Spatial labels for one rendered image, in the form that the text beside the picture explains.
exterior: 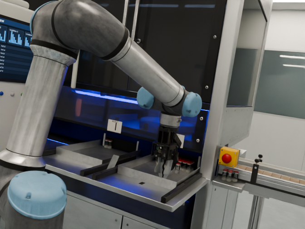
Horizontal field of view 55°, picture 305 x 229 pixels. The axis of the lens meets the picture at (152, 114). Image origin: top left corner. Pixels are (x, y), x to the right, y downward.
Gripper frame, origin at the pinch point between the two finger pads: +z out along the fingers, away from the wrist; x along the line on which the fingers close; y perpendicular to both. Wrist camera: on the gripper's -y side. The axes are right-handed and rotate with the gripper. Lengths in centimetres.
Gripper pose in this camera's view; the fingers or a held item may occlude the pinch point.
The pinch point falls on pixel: (163, 176)
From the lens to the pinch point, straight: 115.2
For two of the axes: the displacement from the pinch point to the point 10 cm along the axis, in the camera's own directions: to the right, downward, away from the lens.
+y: -4.4, 0.2, -9.0
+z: -1.4, 9.9, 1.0
